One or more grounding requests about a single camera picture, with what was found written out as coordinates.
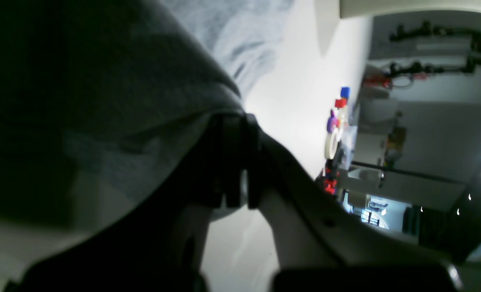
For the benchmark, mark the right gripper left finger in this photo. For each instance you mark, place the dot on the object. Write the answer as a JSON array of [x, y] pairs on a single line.
[[159, 246]]

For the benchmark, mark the white tape roll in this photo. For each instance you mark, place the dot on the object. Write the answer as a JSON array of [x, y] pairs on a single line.
[[331, 143]]

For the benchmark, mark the grey T-shirt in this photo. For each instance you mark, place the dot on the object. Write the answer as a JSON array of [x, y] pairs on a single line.
[[121, 89]]

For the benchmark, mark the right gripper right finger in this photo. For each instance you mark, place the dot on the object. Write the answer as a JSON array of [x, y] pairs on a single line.
[[312, 232]]

